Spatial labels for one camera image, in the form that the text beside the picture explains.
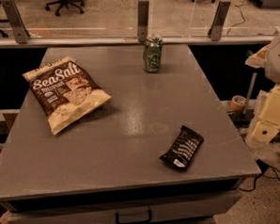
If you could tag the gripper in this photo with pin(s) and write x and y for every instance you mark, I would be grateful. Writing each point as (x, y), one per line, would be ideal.
(269, 119)

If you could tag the green soda can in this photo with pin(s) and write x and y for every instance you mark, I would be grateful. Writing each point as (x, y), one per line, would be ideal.
(152, 52)

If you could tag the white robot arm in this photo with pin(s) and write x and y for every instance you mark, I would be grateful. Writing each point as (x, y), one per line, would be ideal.
(268, 58)

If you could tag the grey metal pole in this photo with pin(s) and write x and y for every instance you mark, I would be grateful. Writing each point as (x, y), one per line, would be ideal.
(249, 92)

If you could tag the black snack bar wrapper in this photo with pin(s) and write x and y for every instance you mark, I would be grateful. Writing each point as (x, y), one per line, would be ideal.
(183, 149)

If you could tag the sea salt chips bag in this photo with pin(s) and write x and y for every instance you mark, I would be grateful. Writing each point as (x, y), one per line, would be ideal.
(65, 91)

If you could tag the right metal glass bracket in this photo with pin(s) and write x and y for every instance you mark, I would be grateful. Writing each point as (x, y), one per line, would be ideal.
(219, 19)

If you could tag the metal glass bracket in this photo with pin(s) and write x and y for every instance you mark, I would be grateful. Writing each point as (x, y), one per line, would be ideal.
(219, 19)
(14, 18)
(142, 19)

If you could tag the black drawer handle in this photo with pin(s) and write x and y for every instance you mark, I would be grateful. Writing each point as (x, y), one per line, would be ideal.
(133, 217)

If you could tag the middle metal glass bracket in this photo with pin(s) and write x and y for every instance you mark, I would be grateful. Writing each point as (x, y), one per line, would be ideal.
(142, 19)

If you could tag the glass barrier rail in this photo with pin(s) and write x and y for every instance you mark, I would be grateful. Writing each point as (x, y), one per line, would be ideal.
(95, 41)

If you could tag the left metal glass bracket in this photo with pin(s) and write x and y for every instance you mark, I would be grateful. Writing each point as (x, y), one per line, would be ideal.
(14, 18)

